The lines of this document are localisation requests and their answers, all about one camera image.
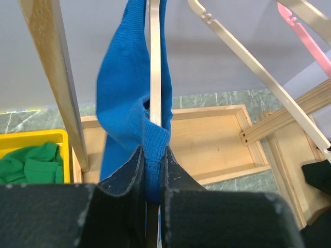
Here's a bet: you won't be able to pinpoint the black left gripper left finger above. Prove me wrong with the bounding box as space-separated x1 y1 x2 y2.
98 145 145 197

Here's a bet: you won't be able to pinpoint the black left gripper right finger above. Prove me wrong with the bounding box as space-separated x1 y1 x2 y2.
160 146 207 193

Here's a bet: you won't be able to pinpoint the blue tank top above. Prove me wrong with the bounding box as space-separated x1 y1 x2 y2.
96 1 172 204

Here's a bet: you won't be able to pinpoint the beige wooden hanger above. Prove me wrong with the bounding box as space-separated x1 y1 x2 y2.
188 0 330 160
146 0 161 247

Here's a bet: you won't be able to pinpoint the pink plastic hanger on rack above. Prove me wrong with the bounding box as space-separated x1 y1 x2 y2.
277 3 330 79

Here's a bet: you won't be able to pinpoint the wooden clothes rack centre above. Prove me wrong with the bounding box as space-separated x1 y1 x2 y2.
18 0 331 187

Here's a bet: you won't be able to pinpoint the wooden clothes rack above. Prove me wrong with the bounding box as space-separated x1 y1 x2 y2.
18 0 331 187
258 110 331 228

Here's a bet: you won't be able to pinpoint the green garment in tray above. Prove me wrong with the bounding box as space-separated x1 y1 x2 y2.
1 142 64 184

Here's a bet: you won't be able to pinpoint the wooden clothes rack right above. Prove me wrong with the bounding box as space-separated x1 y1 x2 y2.
258 110 331 228

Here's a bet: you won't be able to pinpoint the yellow plastic tray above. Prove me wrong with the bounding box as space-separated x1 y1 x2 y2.
1 129 71 184

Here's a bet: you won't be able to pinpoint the black hanging garment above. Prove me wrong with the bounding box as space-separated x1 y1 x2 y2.
300 160 330 248

